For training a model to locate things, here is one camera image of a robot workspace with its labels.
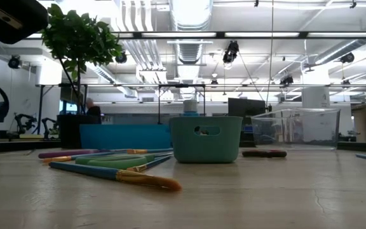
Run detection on purple scissors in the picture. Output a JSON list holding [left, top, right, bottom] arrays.
[[38, 149, 107, 159]]

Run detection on thin light blue paintbrush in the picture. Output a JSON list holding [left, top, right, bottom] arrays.
[[42, 151, 126, 163]]

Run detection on thick blue paintbrush orange bristles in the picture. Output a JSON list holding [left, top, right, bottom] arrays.
[[48, 161, 183, 192]]

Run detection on green scissors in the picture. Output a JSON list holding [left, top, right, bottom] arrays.
[[74, 153, 155, 170]]

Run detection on thin blue orange paintbrush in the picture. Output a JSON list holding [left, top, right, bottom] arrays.
[[126, 148, 174, 155]]

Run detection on blue paint bottle white cap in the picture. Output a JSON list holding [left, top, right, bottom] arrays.
[[182, 99, 199, 118]]

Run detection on small teal plastic basket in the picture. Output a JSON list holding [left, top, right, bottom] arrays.
[[169, 116, 244, 164]]

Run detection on red scissors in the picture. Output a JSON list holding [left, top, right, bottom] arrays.
[[241, 149, 288, 159]]

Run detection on green plant in black pot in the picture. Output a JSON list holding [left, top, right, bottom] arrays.
[[41, 3, 123, 149]]

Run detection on person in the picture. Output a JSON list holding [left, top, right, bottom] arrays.
[[85, 97, 102, 125]]

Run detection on blue rectangular plastic tray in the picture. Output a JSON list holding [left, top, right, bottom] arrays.
[[79, 123, 173, 150]]

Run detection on black computer monitor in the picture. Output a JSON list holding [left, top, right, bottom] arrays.
[[227, 97, 266, 118]]

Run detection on clear plastic container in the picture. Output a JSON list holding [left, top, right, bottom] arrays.
[[251, 108, 341, 150]]

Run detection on black aluminium table frame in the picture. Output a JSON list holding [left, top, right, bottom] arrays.
[[0, 139, 366, 154]]

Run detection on round silver ventilation duct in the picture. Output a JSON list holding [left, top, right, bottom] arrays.
[[169, 0, 214, 31]]

